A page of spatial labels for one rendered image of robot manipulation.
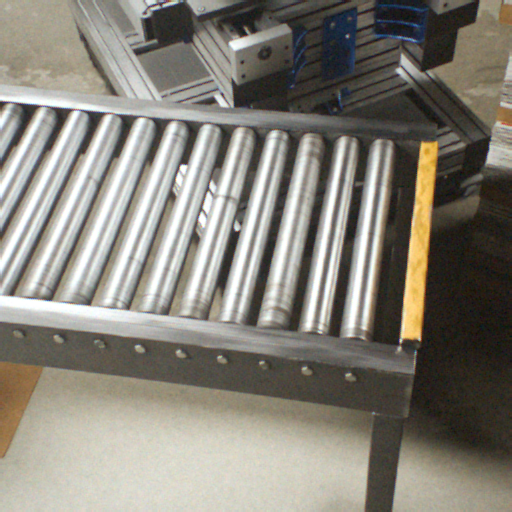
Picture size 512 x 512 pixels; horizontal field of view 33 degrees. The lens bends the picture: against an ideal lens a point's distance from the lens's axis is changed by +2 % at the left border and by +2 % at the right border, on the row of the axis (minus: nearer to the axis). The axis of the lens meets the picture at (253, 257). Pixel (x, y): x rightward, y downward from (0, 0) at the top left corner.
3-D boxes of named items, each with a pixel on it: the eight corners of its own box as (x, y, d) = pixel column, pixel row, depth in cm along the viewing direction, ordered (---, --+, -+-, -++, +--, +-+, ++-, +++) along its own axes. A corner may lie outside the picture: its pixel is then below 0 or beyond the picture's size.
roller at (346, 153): (365, 149, 161) (358, 129, 158) (331, 356, 132) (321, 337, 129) (339, 153, 163) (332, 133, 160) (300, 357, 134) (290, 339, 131)
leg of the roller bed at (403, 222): (402, 362, 220) (429, 169, 168) (400, 381, 216) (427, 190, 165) (378, 358, 221) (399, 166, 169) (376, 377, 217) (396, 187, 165)
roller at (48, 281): (130, 130, 170) (125, 110, 166) (48, 323, 140) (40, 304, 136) (105, 128, 170) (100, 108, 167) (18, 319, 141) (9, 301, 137)
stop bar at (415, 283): (439, 149, 154) (440, 141, 153) (422, 350, 127) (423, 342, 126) (420, 148, 155) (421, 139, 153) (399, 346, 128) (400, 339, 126)
